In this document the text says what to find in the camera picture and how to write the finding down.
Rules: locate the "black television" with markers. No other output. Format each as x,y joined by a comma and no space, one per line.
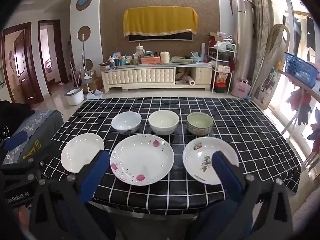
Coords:
162,38

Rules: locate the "white paper roll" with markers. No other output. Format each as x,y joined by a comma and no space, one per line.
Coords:
192,81

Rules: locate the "cream television cabinet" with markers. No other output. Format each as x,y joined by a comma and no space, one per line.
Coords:
137,77

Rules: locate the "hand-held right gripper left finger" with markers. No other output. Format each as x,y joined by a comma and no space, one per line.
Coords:
93,173

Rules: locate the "person's left hand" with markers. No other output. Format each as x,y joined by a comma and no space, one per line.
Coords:
22,216

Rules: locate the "pink petal white plate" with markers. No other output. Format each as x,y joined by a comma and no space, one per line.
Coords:
142,157

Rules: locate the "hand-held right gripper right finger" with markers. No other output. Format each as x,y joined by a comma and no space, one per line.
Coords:
226,173

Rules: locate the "standing air conditioner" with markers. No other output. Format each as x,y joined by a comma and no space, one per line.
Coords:
243,42

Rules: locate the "plain white plate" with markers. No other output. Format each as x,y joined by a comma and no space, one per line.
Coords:
80,150

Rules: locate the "brown wooden door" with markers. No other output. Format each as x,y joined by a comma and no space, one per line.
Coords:
20,62

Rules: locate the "green patterned bowl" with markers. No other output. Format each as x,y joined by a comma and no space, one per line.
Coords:
200,123

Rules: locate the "grey covered sofa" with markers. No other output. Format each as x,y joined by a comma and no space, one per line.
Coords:
47,122

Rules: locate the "floral print white plate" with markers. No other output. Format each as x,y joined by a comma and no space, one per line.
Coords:
197,160

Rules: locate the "black checked tablecloth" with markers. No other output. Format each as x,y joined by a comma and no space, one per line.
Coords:
262,142

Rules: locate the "cream canister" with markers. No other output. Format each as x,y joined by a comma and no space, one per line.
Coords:
164,57

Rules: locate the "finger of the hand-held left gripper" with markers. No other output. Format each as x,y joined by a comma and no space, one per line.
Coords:
15,139
22,170

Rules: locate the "pink bag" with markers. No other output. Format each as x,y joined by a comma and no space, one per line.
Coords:
241,90

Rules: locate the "patterned curtain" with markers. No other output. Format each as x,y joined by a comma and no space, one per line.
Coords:
261,30

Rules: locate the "blue plastic basket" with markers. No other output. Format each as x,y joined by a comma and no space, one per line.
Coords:
300,70

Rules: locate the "white mop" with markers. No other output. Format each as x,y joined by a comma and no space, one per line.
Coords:
83,55

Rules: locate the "brown round wall disc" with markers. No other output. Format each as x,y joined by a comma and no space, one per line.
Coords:
89,64
85,31

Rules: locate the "orange box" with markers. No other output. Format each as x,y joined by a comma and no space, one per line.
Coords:
150,60

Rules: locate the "white bowl with floral outside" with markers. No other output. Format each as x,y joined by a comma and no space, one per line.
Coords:
126,122

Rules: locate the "oval standing mirror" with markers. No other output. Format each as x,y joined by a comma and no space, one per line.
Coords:
272,62

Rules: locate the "black clothing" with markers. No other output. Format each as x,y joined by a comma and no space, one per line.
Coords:
12,115

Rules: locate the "white mop bucket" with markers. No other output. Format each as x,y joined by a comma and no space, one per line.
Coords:
73,97

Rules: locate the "plain white bowl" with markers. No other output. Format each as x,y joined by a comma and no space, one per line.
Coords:
163,122

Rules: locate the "white dustpan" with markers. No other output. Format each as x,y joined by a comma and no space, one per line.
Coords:
93,95

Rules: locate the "yellow television cover cloth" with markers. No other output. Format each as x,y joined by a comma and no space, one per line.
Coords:
160,21

